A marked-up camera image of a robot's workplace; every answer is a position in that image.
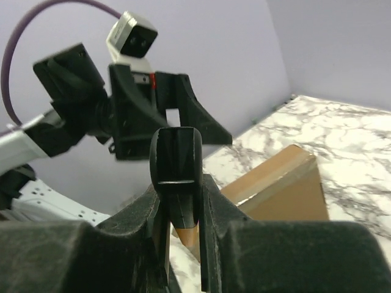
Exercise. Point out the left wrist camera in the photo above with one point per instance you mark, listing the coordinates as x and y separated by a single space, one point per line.
129 41

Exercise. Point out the brown cardboard express box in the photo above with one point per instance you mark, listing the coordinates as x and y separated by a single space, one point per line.
285 187

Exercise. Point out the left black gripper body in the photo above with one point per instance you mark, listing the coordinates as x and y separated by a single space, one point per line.
135 116

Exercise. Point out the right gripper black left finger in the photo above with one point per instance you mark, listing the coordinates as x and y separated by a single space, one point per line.
127 252

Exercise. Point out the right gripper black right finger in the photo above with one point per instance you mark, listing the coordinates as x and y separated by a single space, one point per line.
239 254

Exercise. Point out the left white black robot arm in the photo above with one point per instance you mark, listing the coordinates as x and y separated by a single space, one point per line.
80 107

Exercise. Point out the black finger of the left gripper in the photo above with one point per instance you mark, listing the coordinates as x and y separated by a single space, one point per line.
174 91

